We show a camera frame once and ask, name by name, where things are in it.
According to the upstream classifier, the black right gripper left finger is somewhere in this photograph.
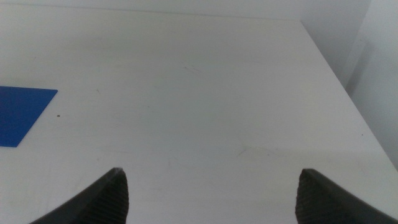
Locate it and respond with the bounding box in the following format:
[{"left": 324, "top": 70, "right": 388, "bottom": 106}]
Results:
[{"left": 29, "top": 167, "right": 130, "bottom": 224}]

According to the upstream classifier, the blue rectangular mat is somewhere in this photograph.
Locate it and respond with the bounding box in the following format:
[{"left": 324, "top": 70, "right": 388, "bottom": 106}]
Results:
[{"left": 0, "top": 86, "right": 58, "bottom": 148}]

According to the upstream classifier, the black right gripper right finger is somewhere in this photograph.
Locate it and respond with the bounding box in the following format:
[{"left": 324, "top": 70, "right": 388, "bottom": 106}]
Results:
[{"left": 295, "top": 168, "right": 398, "bottom": 224}]

